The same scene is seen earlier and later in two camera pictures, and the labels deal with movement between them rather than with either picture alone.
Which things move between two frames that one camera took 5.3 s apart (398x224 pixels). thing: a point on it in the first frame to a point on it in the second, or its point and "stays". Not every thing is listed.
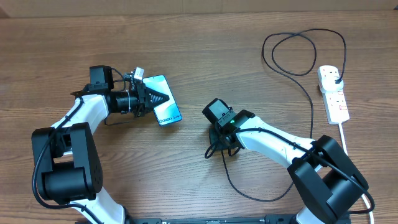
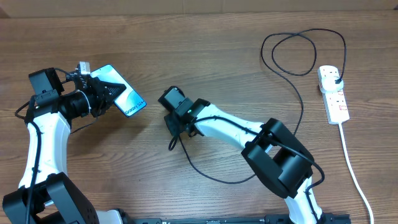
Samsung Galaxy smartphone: [168, 112] to [129, 102]
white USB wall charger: [329, 84] stays
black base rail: [201, 219] stays
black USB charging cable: [300, 34] to [186, 152]
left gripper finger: [153, 98] to [111, 91]
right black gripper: [216, 144] to [176, 129]
